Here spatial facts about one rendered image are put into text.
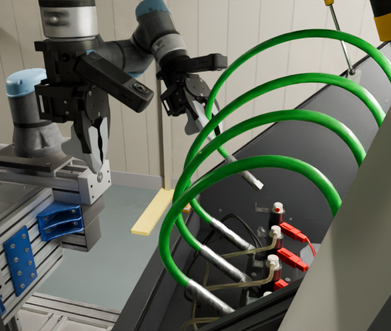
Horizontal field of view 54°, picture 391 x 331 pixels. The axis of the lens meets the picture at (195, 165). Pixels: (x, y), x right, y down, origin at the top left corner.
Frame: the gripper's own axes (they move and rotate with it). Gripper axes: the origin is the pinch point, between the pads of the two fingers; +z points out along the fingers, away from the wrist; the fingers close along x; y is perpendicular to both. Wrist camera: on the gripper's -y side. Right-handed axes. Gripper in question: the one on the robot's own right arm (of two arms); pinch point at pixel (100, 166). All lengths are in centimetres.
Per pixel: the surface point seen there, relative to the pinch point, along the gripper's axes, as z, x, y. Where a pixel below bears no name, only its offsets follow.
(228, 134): -9.2, 4.6, -21.7
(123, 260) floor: 122, -118, 57
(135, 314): 26.9, 4.2, -6.1
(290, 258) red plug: 13.4, -1.0, -31.9
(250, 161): -9.2, 12.5, -25.4
